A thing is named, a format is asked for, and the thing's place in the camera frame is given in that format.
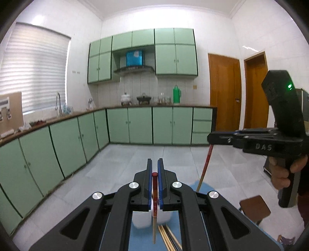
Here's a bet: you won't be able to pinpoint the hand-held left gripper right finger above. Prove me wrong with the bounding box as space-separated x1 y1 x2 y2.
157 158 282 251

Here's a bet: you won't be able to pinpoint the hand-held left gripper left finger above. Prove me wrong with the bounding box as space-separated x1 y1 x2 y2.
29 158 153 251

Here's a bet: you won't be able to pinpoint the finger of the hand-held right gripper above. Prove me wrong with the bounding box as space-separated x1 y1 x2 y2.
207 131 245 148
233 128 280 136

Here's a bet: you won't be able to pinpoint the white utensil holder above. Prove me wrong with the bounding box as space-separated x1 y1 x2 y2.
131 203 175 229

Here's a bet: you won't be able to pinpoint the dark chopstick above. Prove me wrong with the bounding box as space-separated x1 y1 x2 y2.
165 225 183 251

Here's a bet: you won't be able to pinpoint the person's right hand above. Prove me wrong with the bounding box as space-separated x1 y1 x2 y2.
268 154 309 191

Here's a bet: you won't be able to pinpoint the plain wooden door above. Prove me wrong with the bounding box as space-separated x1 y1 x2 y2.
243 51 270 130

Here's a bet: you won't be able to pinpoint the brown kitchen countertop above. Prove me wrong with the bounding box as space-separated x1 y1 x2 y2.
0 104 218 147

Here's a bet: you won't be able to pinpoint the blue table mat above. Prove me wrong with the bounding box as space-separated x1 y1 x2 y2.
101 181 244 251

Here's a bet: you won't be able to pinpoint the green thermos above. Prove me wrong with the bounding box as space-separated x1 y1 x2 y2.
172 85 182 105

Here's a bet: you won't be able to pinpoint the green lower kitchen cabinets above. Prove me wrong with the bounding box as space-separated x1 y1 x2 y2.
0 106 218 237

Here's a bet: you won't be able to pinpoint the green kitchen cabinets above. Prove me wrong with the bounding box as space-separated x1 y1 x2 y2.
0 106 218 237
87 28 199 85

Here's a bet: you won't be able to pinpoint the row of glass jars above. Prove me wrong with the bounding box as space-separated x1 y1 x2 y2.
153 95 172 105

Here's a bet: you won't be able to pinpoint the brown wooden stool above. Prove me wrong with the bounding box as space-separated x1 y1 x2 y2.
239 195 271 226

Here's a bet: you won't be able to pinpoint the black wok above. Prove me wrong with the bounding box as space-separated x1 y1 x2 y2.
136 93 152 105

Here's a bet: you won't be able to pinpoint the green upper kitchen cabinets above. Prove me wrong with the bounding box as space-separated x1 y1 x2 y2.
87 28 199 85

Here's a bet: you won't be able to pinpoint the white lidded pot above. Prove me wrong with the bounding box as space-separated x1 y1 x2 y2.
120 92 132 106

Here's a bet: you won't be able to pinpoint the purple patterned cloth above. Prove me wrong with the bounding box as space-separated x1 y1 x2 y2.
278 235 296 248

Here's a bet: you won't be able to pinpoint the range hood with blue film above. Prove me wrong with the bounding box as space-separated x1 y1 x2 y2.
113 49 155 74

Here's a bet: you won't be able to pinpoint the metal kitchen faucet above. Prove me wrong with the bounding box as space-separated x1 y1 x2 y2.
55 92 63 116

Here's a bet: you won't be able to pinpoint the crumpled cloth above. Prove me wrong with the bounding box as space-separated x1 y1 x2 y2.
20 119 48 131

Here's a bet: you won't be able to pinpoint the cardboard board with labels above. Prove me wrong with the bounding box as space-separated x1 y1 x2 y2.
0 92 24 136

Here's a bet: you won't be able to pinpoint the white window blind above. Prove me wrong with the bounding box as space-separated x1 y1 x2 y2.
0 22 72 114

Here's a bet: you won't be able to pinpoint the wooden door with handle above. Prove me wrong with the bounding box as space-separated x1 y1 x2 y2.
208 53 242 132

